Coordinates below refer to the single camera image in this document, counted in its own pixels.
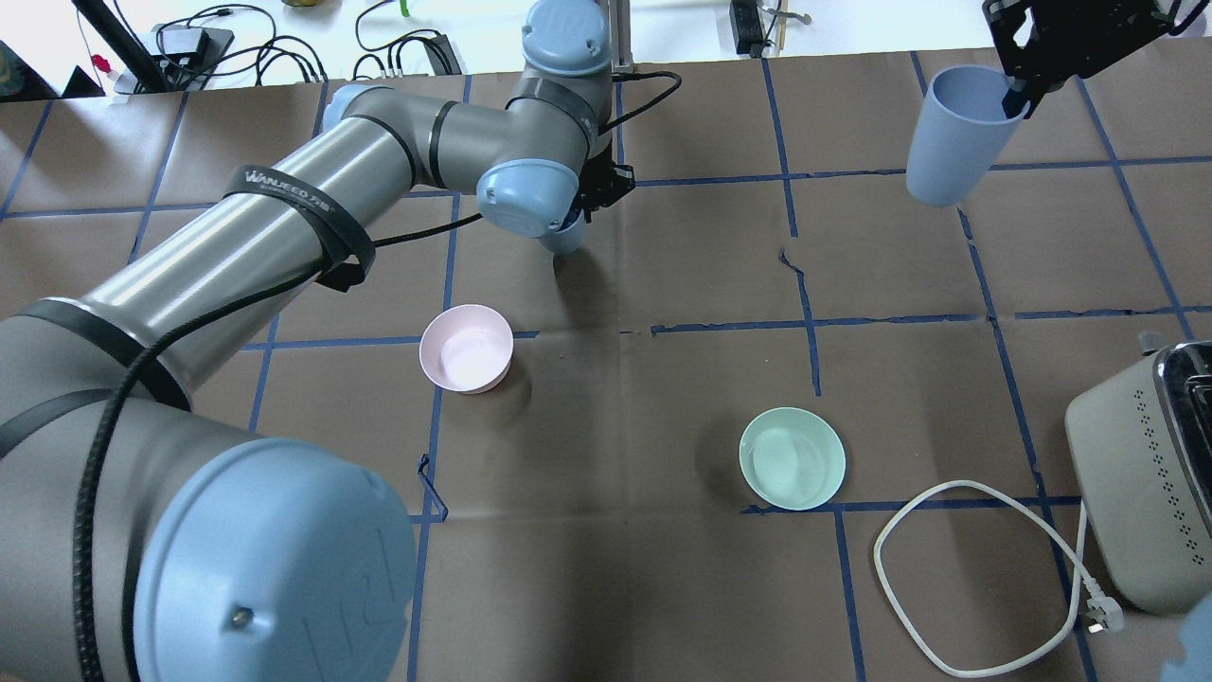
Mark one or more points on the blue cup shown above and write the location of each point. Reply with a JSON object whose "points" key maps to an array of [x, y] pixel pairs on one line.
{"points": [[568, 238], [961, 132]]}

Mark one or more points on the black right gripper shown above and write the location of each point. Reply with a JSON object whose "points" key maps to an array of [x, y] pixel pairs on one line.
{"points": [[1075, 44]]}

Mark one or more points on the cream toaster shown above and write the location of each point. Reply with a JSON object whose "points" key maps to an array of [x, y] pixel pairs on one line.
{"points": [[1140, 450]]}

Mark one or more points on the pink bowl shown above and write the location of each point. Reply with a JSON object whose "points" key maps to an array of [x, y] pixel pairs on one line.
{"points": [[467, 349]]}

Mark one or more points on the green bowl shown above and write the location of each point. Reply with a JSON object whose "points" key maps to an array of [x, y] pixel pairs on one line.
{"points": [[792, 458]]}

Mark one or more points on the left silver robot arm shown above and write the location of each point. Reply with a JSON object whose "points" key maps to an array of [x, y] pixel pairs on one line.
{"points": [[143, 541]]}

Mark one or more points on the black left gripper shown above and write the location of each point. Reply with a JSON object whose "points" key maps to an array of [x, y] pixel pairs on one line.
{"points": [[607, 185]]}

